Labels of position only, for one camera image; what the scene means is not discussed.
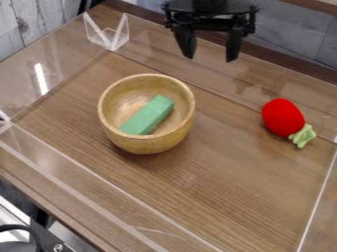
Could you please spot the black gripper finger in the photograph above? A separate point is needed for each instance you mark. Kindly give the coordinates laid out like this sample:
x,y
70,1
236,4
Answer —
x,y
233,44
187,40

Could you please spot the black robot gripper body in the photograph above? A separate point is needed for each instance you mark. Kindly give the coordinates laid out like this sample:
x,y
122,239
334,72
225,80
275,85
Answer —
x,y
212,15

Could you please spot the red plush strawberry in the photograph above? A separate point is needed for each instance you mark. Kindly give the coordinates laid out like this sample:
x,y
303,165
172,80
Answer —
x,y
286,122

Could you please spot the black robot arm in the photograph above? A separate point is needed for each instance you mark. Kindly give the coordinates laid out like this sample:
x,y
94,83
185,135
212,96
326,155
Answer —
x,y
232,16

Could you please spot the wooden bowl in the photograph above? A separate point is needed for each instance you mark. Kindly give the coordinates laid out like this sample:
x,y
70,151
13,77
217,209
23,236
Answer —
x,y
122,100

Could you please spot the green rectangular block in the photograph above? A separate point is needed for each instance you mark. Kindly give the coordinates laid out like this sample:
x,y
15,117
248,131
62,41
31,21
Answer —
x,y
150,116

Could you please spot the black equipment lower left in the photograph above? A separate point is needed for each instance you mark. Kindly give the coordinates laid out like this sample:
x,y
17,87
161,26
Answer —
x,y
27,236

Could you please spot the clear acrylic corner bracket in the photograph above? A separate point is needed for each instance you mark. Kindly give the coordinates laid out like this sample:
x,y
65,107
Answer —
x,y
112,39

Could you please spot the clear acrylic tray wall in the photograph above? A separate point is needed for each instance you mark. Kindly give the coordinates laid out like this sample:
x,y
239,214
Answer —
x,y
235,190

